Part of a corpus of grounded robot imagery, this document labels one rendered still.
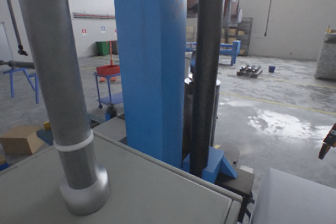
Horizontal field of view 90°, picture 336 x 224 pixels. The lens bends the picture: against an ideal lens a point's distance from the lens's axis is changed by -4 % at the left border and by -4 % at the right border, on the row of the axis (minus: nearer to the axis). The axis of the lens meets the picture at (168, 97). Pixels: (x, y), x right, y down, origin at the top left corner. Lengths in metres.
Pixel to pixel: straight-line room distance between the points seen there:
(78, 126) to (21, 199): 0.14
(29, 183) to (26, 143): 3.07
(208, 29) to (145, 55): 0.22
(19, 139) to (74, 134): 3.21
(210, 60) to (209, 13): 0.15
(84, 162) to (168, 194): 0.11
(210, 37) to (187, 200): 0.50
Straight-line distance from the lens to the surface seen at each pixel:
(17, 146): 3.50
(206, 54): 0.63
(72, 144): 0.19
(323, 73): 8.81
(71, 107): 0.17
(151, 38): 0.55
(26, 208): 0.28
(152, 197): 0.24
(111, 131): 1.13
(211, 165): 0.88
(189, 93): 1.02
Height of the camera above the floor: 1.76
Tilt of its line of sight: 21 degrees down
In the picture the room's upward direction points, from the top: straight up
